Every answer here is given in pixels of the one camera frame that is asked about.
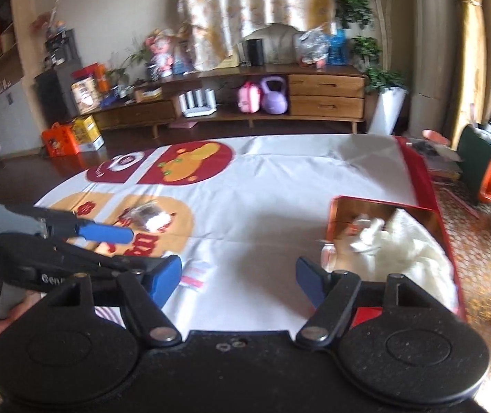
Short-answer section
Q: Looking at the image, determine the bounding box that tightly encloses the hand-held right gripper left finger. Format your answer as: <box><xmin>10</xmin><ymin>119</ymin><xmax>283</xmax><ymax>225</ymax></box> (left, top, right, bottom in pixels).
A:
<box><xmin>41</xmin><ymin>255</ymin><xmax>182</xmax><ymax>348</ymax></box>

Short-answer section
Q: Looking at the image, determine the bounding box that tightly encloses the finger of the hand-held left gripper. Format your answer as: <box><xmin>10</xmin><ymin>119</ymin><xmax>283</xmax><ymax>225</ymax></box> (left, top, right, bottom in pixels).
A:
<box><xmin>0</xmin><ymin>232</ymin><xmax>173</xmax><ymax>285</ymax></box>
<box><xmin>7</xmin><ymin>203</ymin><xmax>135</xmax><ymax>246</ymax></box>

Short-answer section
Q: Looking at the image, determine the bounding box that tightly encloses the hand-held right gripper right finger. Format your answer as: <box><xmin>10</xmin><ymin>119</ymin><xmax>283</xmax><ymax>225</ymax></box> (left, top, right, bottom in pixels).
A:
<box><xmin>295</xmin><ymin>256</ymin><xmax>444</xmax><ymax>349</ymax></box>

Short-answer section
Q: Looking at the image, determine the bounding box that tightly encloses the white knotted cloth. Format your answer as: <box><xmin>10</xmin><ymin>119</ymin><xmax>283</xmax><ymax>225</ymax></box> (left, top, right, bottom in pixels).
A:
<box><xmin>349</xmin><ymin>215</ymin><xmax>388</xmax><ymax>252</ymax></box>

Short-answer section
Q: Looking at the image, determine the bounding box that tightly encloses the red metal box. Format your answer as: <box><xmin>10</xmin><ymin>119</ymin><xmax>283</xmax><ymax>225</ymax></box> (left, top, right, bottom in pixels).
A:
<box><xmin>322</xmin><ymin>195</ymin><xmax>467</xmax><ymax>323</ymax></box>

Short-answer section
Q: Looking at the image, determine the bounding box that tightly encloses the cream mesh cloth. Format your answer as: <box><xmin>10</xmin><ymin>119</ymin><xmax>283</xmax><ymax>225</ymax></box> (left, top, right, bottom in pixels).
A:
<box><xmin>349</xmin><ymin>209</ymin><xmax>459</xmax><ymax>310</ymax></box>

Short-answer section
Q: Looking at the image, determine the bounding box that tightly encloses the person's left hand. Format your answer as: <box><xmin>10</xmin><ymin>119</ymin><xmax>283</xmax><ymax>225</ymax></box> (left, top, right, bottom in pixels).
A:
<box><xmin>0</xmin><ymin>283</ymin><xmax>44</xmax><ymax>340</ymax></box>

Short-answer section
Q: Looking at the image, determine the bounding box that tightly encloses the pink striped packet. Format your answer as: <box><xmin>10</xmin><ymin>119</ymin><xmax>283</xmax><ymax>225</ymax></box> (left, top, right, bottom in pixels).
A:
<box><xmin>179</xmin><ymin>262</ymin><xmax>217</xmax><ymax>290</ymax></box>

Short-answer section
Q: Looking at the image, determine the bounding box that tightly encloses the clear bag with dark contents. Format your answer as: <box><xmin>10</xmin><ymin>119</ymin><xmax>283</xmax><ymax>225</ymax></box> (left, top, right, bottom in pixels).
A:
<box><xmin>121</xmin><ymin>201</ymin><xmax>174</xmax><ymax>232</ymax></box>

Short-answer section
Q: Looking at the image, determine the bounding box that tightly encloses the orange cardboard box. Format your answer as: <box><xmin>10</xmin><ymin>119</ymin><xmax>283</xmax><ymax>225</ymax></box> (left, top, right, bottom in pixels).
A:
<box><xmin>41</xmin><ymin>123</ymin><xmax>80</xmax><ymax>157</ymax></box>

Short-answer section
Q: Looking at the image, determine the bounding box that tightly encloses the yellow cardboard box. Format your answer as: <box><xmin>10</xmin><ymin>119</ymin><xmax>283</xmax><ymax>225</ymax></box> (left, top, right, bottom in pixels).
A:
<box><xmin>70</xmin><ymin>115</ymin><xmax>105</xmax><ymax>152</ymax></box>

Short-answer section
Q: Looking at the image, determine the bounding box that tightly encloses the black appliance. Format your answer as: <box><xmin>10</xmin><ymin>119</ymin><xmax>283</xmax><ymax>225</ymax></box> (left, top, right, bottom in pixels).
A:
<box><xmin>34</xmin><ymin>30</ymin><xmax>85</xmax><ymax>115</ymax></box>

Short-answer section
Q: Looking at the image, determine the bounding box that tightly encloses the printed food box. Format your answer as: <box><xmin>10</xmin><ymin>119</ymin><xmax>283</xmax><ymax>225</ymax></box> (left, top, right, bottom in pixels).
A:
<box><xmin>71</xmin><ymin>76</ymin><xmax>100</xmax><ymax>110</ymax></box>

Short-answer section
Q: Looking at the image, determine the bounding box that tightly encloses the small white box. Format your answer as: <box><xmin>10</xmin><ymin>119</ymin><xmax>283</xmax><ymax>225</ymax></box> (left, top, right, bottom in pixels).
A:
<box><xmin>135</xmin><ymin>87</ymin><xmax>163</xmax><ymax>103</ymax></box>

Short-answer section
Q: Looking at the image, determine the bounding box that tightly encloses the white router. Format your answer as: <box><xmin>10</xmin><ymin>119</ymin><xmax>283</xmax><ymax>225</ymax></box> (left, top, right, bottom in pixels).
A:
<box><xmin>179</xmin><ymin>88</ymin><xmax>218</xmax><ymax>118</ymax></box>

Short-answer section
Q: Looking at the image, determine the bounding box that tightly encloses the small potted plant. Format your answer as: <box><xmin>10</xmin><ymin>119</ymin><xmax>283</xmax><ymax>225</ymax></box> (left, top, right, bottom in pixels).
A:
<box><xmin>112</xmin><ymin>39</ymin><xmax>160</xmax><ymax>82</ymax></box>

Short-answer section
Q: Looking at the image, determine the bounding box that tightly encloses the purple kettlebell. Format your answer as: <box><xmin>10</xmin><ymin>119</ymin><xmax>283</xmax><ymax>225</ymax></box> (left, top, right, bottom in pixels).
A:
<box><xmin>259</xmin><ymin>76</ymin><xmax>290</xmax><ymax>115</ymax></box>

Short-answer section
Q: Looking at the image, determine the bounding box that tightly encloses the white planter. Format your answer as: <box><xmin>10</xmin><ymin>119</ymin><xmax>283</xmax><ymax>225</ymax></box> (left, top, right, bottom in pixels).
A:
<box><xmin>368</xmin><ymin>87</ymin><xmax>407</xmax><ymax>136</ymax></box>

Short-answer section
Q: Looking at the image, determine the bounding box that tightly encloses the pink plush toy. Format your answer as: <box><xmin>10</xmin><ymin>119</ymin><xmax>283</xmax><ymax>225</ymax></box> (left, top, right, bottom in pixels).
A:
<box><xmin>146</xmin><ymin>30</ymin><xmax>175</xmax><ymax>79</ymax></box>

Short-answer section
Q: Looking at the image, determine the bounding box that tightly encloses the pink toy case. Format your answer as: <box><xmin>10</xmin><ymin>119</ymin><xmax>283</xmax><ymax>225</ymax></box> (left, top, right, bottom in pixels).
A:
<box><xmin>237</xmin><ymin>82</ymin><xmax>263</xmax><ymax>113</ymax></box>

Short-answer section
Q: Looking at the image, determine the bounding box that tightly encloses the wooden tv cabinet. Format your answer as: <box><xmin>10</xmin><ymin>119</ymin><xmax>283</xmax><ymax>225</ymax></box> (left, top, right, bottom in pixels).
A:
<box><xmin>93</xmin><ymin>64</ymin><xmax>369</xmax><ymax>138</ymax></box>

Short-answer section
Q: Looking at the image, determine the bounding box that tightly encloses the dark green bin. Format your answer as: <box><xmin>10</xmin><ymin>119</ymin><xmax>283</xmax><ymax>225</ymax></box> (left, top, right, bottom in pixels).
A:
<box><xmin>456</xmin><ymin>124</ymin><xmax>491</xmax><ymax>194</ymax></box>

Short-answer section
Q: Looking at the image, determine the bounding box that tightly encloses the blue bottle pack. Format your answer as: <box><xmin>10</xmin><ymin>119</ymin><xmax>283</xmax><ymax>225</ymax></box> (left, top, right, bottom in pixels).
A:
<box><xmin>329</xmin><ymin>30</ymin><xmax>351</xmax><ymax>66</ymax></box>

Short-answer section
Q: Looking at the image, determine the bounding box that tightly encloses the clear plastic bag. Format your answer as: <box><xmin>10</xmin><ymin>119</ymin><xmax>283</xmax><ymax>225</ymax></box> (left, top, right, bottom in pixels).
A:
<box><xmin>295</xmin><ymin>30</ymin><xmax>330</xmax><ymax>67</ymax></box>

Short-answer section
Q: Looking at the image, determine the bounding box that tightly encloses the black speaker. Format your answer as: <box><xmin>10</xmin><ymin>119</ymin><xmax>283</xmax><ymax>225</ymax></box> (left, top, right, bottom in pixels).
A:
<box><xmin>246</xmin><ymin>39</ymin><xmax>265</xmax><ymax>67</ymax></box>

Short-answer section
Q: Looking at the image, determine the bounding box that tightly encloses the floral curtain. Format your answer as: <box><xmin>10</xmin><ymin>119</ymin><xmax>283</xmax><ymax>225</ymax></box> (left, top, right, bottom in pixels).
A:
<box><xmin>178</xmin><ymin>0</ymin><xmax>336</xmax><ymax>72</ymax></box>

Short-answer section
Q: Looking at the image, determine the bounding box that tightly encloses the beige curtain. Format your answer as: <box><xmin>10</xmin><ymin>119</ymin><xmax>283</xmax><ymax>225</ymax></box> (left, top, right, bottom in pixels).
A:
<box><xmin>409</xmin><ymin>0</ymin><xmax>491</xmax><ymax>147</ymax></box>

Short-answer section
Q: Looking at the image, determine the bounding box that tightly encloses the tall green plant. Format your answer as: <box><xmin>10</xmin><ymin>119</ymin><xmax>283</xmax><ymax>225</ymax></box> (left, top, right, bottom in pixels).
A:
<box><xmin>335</xmin><ymin>0</ymin><xmax>407</xmax><ymax>93</ymax></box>

